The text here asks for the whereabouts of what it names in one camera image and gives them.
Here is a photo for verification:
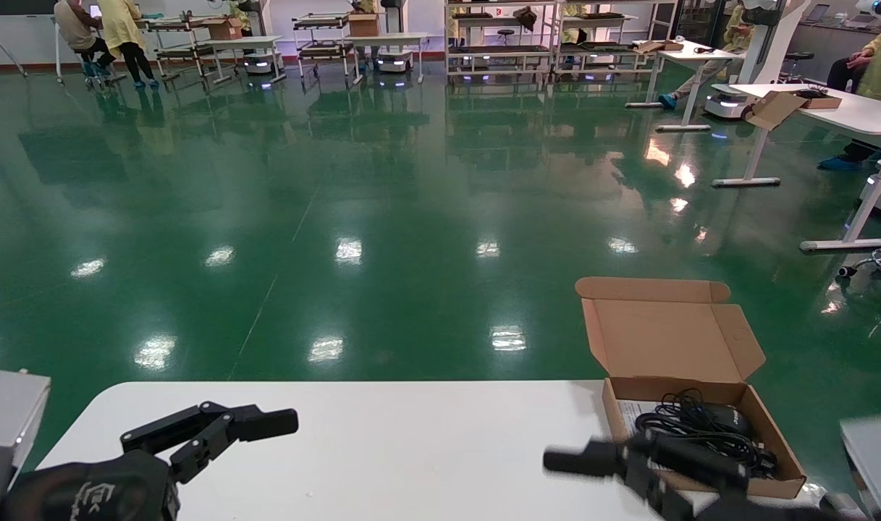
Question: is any white robot with column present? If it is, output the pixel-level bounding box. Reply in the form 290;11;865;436
703;0;810;120

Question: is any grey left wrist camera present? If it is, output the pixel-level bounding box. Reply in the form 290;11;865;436
0;369;51;493

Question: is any metal trolley rack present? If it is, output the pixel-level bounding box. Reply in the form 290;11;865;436
292;11;363;79
142;11;220;91

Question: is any open cardboard box with flap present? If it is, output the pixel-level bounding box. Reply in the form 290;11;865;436
746;88;843;131

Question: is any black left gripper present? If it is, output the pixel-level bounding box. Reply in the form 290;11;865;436
0;402;300;521

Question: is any coiled black accessory cable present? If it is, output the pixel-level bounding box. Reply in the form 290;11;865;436
634;389;780;478

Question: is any cardboard storage box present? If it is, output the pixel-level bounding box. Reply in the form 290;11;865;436
575;276;808;500

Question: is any large white work table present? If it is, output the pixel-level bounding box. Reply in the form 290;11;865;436
712;82;881;254

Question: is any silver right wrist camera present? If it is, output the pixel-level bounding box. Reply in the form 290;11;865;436
840;412;881;521

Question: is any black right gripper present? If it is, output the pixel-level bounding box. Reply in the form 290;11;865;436
543;432;839;521

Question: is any white paper manual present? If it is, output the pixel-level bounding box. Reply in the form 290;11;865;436
617;400;662;439

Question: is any seated person in beige top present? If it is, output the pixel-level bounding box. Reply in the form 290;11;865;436
53;0;115;80

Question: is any person in yellow coat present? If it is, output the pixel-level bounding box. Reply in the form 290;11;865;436
661;4;756;111
98;0;160;90
223;0;254;35

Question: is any tall metal shelf rack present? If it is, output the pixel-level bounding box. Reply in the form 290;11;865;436
444;0;558;79
556;0;678;77

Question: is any dark board on tripod stand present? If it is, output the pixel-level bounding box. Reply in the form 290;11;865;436
0;0;56;86

